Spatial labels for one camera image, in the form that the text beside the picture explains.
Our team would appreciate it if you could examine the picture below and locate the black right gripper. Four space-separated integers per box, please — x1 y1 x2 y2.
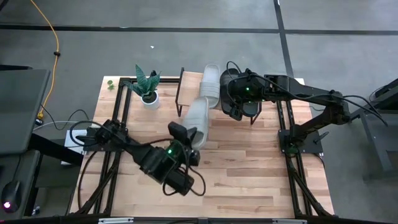
231 71 266 105

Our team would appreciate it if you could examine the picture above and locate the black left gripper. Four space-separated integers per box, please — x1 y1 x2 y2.
172 126 201 166

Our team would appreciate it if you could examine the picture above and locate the grey rubber slide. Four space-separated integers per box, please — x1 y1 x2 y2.
198 63 221 110
182 96 210 151

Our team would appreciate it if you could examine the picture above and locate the snake plant in white pot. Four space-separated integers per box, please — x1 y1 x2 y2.
123 63 162 111

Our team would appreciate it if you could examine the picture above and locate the white box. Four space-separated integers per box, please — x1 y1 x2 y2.
61 129 88 166

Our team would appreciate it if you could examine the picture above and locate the black beam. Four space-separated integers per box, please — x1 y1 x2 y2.
28 133 85 166

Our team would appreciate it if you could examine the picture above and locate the grey metal stand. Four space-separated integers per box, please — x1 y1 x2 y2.
343 77 398 181

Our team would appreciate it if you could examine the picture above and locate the black computer mouse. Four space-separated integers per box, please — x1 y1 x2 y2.
1 179 22 214

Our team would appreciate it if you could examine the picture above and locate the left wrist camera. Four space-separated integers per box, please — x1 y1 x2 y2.
167 121 188 146

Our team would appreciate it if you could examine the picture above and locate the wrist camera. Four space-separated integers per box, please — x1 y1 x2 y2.
167 121 188 146
229 105 244 122

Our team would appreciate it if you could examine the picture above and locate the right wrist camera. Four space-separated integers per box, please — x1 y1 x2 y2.
229 105 244 122

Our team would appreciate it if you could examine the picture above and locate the wooden shelf with black frame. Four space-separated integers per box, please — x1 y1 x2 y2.
175 67 262 126

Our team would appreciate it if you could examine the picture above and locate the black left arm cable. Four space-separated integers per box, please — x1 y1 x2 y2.
161 138 207 197

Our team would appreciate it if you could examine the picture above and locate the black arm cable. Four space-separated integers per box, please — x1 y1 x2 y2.
225 60 389 128
161 138 207 197

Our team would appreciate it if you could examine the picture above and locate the black aluminium rig frame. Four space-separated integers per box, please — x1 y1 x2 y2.
70 76 335 224

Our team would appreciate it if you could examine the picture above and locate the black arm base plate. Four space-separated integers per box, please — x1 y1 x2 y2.
83 127 125 153
278 128 324 156

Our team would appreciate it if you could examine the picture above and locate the white bracket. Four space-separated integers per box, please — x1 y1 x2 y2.
272 218 308 224
98 217 134 224

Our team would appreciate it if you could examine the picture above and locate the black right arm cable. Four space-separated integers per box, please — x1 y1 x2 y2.
225 60 389 128

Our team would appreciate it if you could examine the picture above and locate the yellow cable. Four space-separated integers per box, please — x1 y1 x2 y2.
30 0 60 121

